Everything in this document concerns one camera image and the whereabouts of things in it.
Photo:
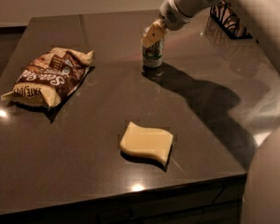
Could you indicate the black wire napkin basket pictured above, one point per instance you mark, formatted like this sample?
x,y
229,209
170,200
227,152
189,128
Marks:
x,y
228,21

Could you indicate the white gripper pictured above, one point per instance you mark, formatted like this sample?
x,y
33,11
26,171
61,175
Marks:
x,y
174,13

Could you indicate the brown chip bag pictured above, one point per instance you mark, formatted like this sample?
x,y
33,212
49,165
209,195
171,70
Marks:
x,y
49,79

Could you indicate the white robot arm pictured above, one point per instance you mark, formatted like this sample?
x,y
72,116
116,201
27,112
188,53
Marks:
x,y
261,204

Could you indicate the yellow wavy sponge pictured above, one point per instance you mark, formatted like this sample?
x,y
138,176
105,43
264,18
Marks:
x,y
146,143

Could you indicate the green white 7up can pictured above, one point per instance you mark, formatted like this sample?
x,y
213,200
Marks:
x,y
152,56

